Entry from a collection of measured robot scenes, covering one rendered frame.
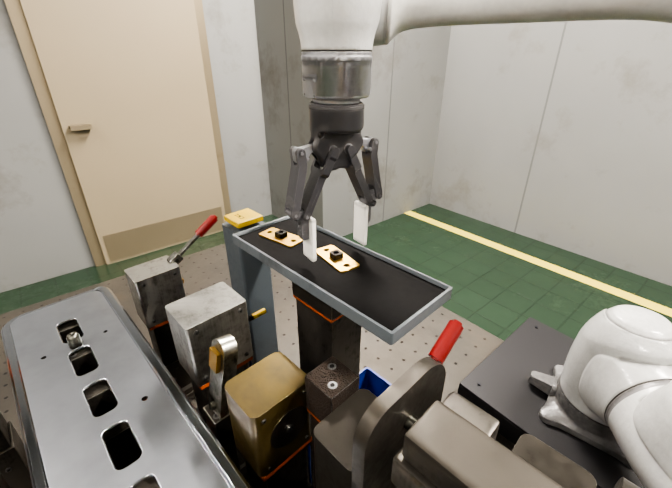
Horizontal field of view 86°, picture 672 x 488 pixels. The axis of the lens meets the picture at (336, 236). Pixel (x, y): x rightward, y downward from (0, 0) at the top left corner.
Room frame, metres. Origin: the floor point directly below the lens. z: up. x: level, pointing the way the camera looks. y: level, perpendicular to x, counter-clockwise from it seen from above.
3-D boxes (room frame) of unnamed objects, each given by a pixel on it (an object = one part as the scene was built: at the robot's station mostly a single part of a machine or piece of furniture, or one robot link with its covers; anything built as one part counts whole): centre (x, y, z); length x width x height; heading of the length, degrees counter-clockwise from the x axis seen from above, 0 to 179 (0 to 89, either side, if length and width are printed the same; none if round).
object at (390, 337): (0.51, 0.01, 1.16); 0.37 x 0.14 x 0.02; 44
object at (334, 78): (0.51, 0.00, 1.43); 0.09 x 0.09 x 0.06
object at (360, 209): (0.54, -0.04, 1.21); 0.03 x 0.01 x 0.07; 33
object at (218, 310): (0.47, 0.19, 0.90); 0.13 x 0.08 x 0.41; 134
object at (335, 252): (0.51, 0.00, 1.17); 0.08 x 0.04 x 0.01; 33
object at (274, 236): (0.59, 0.10, 1.17); 0.08 x 0.04 x 0.01; 53
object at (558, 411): (0.55, -0.54, 0.79); 0.22 x 0.18 x 0.06; 51
